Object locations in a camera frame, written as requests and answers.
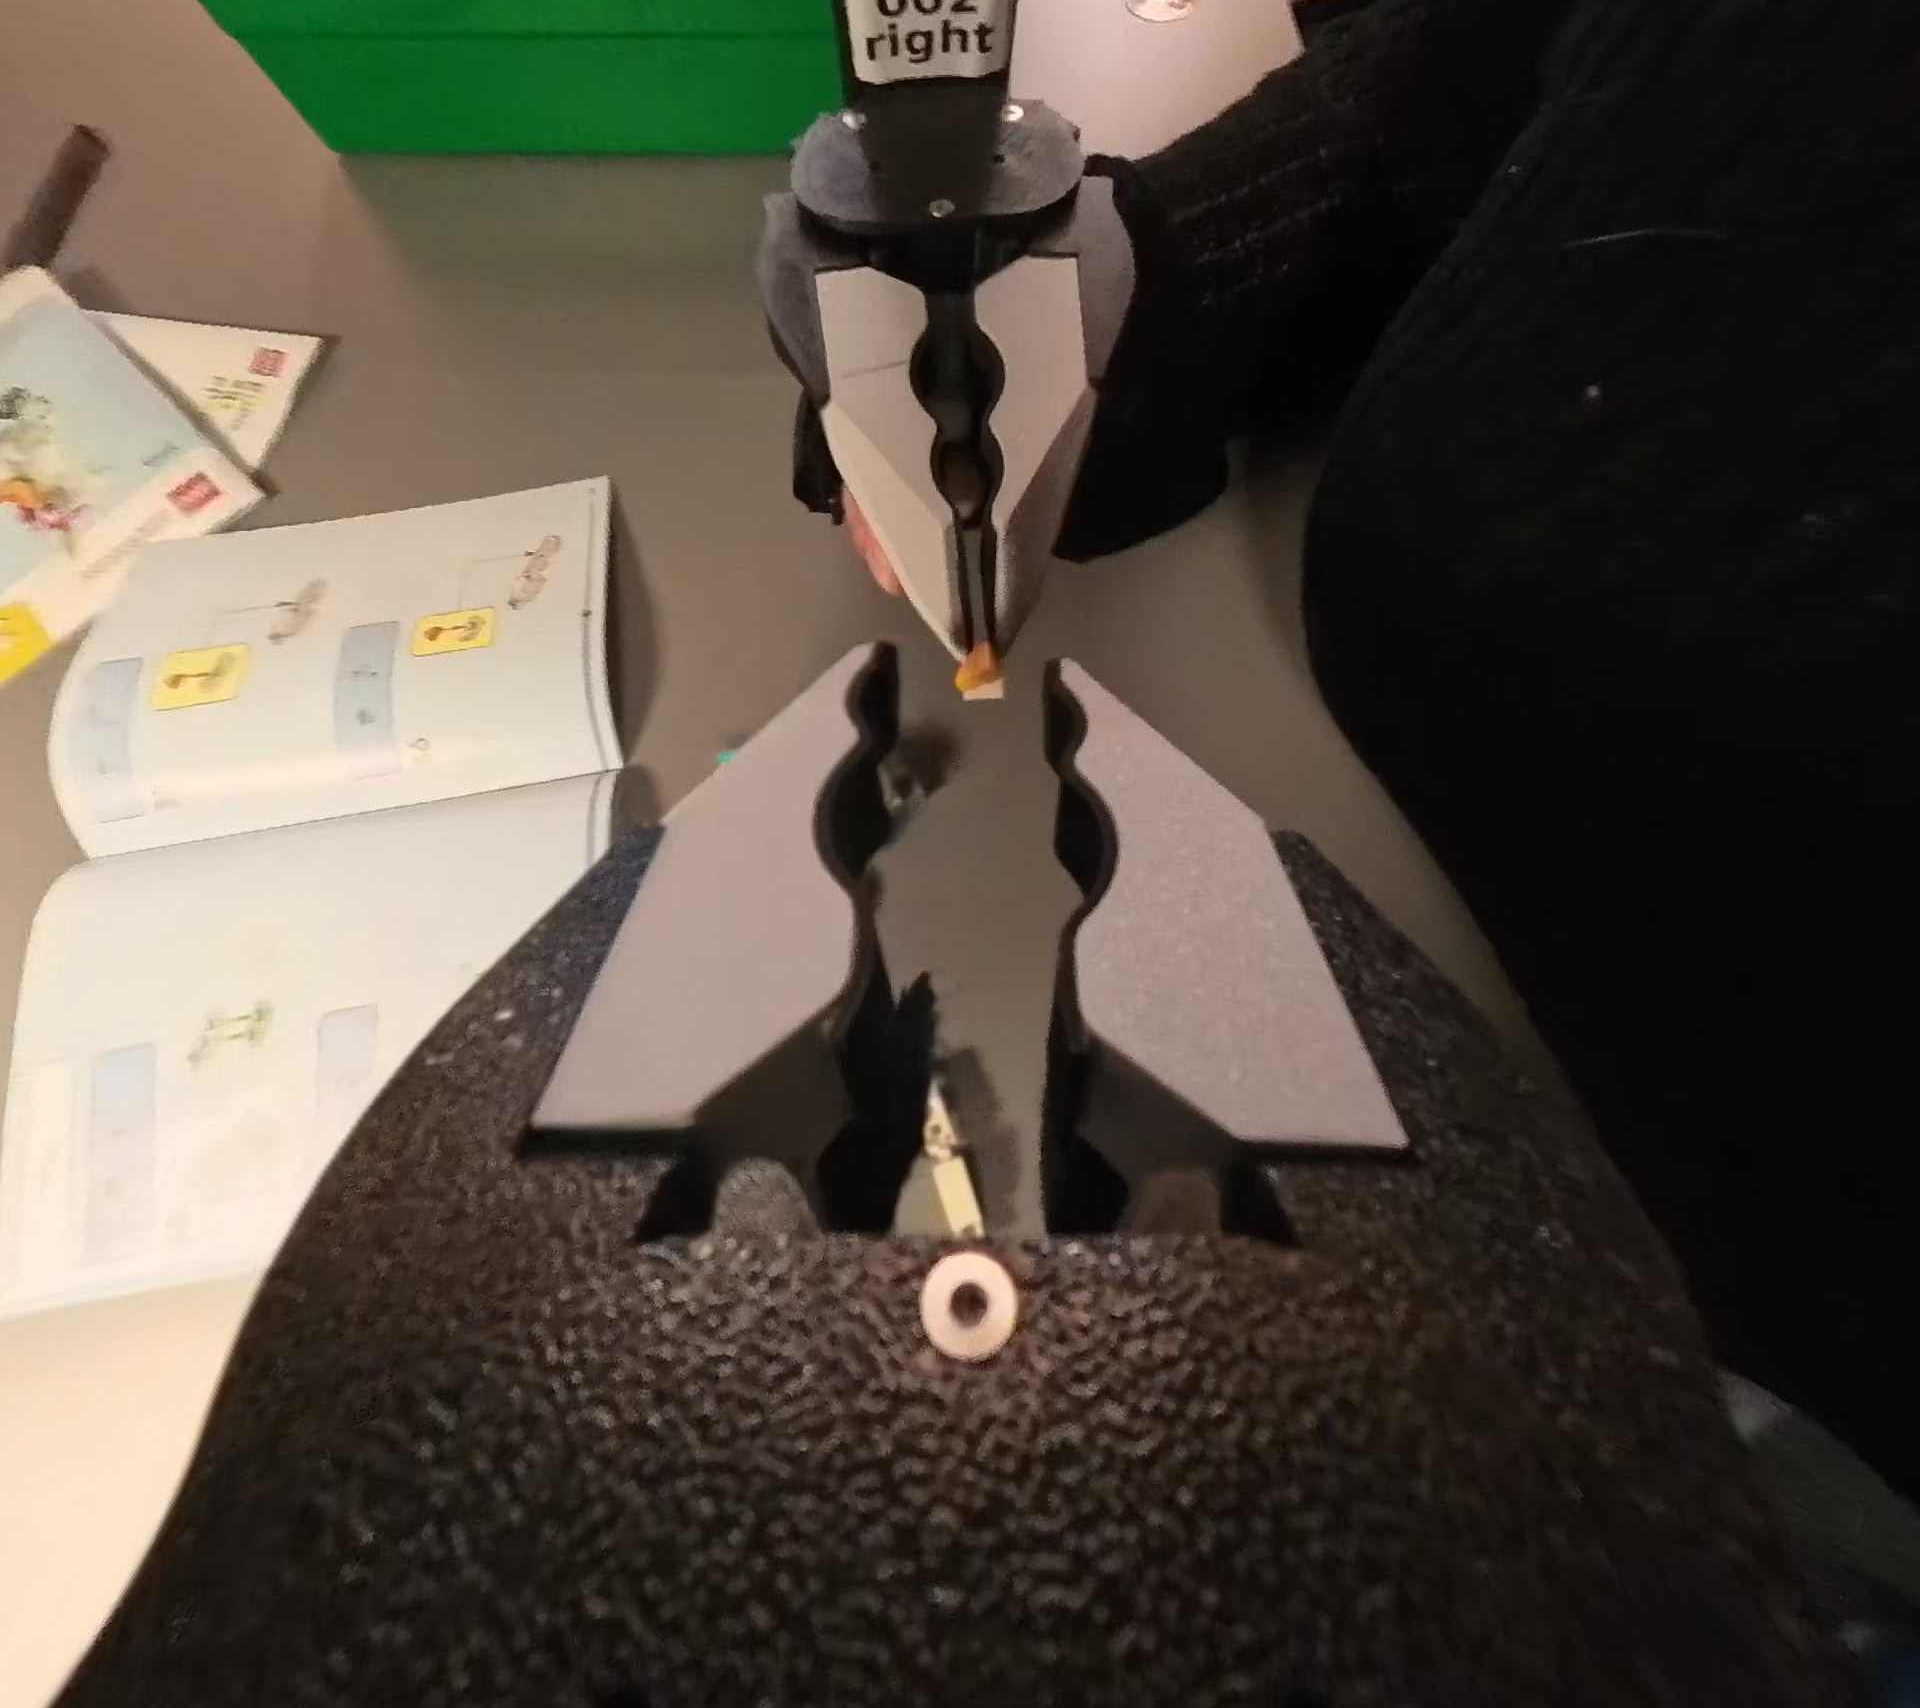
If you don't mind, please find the person's right hand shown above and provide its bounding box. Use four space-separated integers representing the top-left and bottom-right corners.
839 508 919 599

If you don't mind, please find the dark brown stick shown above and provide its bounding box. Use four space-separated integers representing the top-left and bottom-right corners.
0 125 116 263

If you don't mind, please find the small white booklet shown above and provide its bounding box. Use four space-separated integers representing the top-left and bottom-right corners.
82 310 326 475

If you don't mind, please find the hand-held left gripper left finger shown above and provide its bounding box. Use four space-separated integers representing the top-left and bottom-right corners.
520 642 905 1132

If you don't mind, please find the person's right forearm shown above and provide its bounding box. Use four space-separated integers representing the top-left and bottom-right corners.
1049 0 1607 564

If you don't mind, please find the person's black sweater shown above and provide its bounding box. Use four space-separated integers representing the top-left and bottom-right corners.
1298 0 1920 1455

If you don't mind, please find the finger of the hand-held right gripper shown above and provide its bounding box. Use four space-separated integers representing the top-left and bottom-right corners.
970 254 1104 663
813 264 979 663

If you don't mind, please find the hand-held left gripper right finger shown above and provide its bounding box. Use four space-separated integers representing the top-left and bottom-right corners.
1040 656 1417 1155

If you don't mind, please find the small illustrated booklet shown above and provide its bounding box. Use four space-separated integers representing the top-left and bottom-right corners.
0 264 269 687

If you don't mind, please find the open instruction booklet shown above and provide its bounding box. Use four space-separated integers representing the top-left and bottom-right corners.
0 475 627 1321

